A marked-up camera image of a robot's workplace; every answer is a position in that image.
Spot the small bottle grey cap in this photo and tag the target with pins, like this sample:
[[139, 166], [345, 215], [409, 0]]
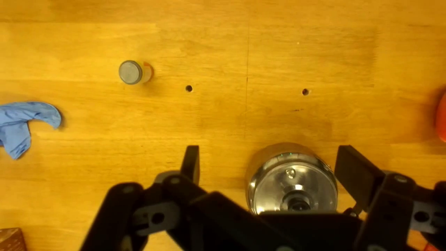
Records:
[[133, 71]]

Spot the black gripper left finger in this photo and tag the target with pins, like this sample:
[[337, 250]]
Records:
[[186, 204]]

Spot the orange red tomato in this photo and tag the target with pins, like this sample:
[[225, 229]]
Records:
[[442, 116]]

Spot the blue cloth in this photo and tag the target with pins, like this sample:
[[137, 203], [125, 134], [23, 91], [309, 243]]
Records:
[[23, 123]]

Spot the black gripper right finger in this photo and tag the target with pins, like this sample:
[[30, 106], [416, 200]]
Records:
[[395, 210]]

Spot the brown spice jar red cap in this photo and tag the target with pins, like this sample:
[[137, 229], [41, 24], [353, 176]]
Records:
[[10, 239]]

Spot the round steel kettle lid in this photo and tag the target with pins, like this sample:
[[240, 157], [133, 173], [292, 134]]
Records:
[[298, 183]]

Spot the stainless steel kettle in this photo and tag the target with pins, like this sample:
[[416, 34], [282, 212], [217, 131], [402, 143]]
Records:
[[274, 154]]

